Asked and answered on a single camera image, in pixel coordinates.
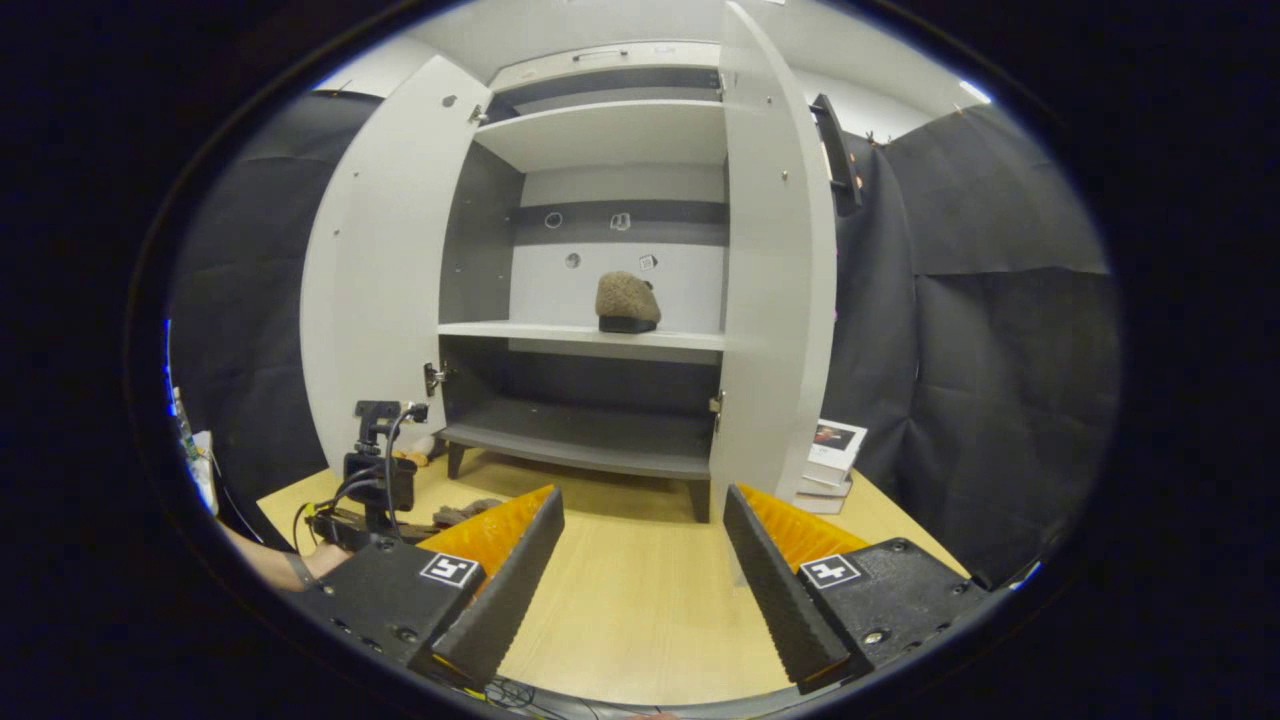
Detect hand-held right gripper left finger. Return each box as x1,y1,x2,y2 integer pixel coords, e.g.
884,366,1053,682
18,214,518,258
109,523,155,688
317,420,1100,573
300,485,566,691

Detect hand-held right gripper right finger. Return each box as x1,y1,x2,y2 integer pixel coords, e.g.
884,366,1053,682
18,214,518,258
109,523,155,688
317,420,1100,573
722,484,991,696

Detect brown suede shoe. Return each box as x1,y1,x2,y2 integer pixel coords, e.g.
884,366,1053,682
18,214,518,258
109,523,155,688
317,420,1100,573
595,271,663,334
433,498,506,529

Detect white shoe cabinet door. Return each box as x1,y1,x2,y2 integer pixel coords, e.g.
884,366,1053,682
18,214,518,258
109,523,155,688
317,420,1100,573
708,0,839,521
300,55,493,476

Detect white shoe cabinet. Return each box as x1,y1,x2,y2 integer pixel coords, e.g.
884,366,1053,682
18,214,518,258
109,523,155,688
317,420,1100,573
300,0,839,526

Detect white cabinet drawer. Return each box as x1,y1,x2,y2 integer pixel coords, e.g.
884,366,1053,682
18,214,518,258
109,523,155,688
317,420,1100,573
488,40,723,93

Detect white picture cover book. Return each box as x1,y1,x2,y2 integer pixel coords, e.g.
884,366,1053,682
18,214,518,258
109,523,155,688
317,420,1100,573
805,418,869,488

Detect white object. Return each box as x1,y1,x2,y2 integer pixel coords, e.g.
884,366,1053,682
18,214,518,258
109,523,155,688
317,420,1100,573
172,388,221,516

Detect black backdrop cloth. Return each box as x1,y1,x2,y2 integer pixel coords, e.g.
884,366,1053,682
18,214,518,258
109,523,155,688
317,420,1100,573
170,90,1121,591

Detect black table cable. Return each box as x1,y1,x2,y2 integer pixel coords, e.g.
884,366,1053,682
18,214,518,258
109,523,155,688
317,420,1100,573
483,677,601,719

